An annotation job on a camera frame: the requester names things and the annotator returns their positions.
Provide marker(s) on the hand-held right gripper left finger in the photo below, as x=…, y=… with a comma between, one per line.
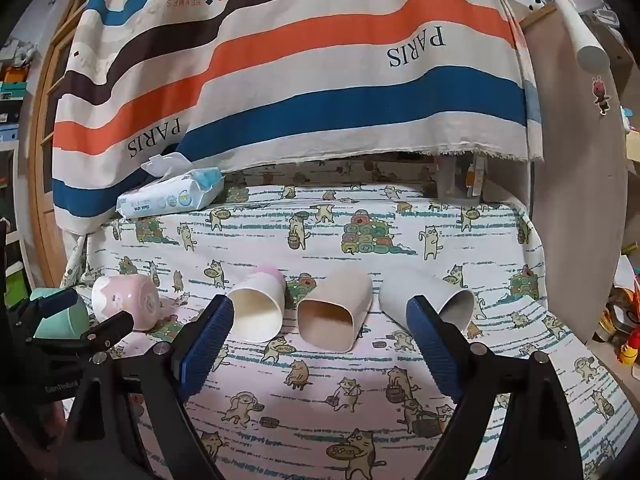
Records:
x=206, y=347

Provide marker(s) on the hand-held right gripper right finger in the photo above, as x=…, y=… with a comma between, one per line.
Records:
x=436, y=352

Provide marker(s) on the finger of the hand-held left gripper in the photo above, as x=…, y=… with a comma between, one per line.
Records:
x=111, y=330
x=52, y=304

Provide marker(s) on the mint green cup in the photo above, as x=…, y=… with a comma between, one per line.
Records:
x=76, y=321

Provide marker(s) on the pink patterned cup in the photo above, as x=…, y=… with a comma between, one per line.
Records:
x=125, y=300

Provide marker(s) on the white cup with pink base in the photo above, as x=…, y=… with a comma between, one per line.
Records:
x=255, y=310

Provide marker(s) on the grey cup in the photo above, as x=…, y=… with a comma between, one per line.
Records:
x=400, y=290

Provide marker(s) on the beige square cup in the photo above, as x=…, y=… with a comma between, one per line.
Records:
x=332, y=300

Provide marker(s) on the baby wipes pack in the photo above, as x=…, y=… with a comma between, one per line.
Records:
x=170, y=192

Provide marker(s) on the cat print bedsheet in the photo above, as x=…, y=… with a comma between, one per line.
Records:
x=325, y=240

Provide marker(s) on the clear plastic container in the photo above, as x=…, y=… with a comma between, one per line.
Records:
x=452, y=180

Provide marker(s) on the red and yellow toy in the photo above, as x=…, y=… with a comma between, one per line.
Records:
x=630, y=347

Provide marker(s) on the wooden board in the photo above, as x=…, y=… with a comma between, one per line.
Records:
x=570, y=200

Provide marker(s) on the shelf of coloured boxes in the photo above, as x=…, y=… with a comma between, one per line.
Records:
x=12, y=90

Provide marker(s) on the cartoon sticker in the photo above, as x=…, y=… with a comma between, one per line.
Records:
x=601, y=95

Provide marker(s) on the striped cloth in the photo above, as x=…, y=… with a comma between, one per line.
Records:
x=320, y=60

